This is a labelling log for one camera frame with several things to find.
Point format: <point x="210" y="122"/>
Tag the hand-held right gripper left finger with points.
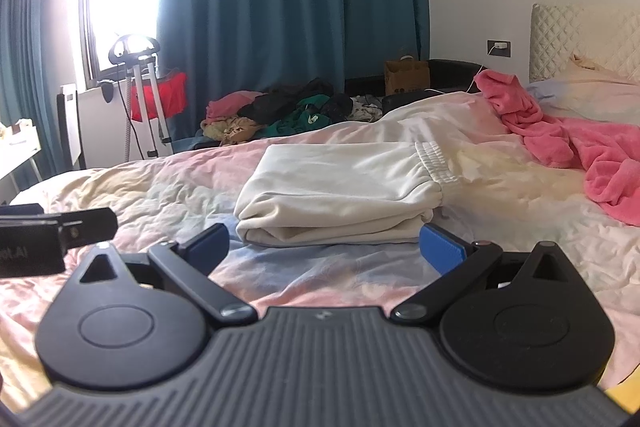
<point x="207" y="247"/>

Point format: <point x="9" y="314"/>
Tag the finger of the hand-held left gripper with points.
<point x="95" y="224"/>

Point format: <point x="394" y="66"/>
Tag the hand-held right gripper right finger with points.
<point x="440" y="252"/>

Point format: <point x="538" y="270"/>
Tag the cream striped pants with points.
<point x="340" y="192"/>

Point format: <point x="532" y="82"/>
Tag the pastel bed blanket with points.
<point x="175" y="197"/>

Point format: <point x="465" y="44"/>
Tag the white radiator cabinet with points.
<point x="100" y="132"/>

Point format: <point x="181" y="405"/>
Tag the white dressing table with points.
<point x="20" y="152"/>

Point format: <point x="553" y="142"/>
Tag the black framed folded panel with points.
<point x="67" y="127"/>

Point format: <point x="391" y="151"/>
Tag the tan garment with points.
<point x="235" y="129"/>

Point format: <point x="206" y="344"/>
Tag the garment steamer stand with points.
<point x="155" y="107"/>

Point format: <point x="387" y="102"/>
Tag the black steamer head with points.
<point x="107" y="91"/>

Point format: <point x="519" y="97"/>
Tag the red cloth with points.
<point x="170" y="94"/>

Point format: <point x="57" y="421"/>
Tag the green garment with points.
<point x="300" y="122"/>

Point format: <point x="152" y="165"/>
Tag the black white patterned garment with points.
<point x="367" y="107"/>

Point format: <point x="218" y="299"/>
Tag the black leather bench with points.
<point x="452" y="74"/>

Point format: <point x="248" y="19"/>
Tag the brown cardboard box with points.
<point x="407" y="77"/>

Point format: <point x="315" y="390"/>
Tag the pink fleece garment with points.
<point x="610" y="157"/>

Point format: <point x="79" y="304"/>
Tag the narrow teal curtain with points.
<point x="35" y="32"/>

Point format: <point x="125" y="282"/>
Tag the pastel pillow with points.
<point x="590" y="99"/>

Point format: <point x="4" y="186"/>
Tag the yellow cloth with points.
<point x="627" y="394"/>

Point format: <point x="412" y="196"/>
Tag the beige pillow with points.
<point x="610" y="69"/>

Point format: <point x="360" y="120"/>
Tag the quilted cream headboard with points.
<point x="575" y="32"/>

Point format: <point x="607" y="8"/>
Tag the bedside wall socket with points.
<point x="500" y="48"/>

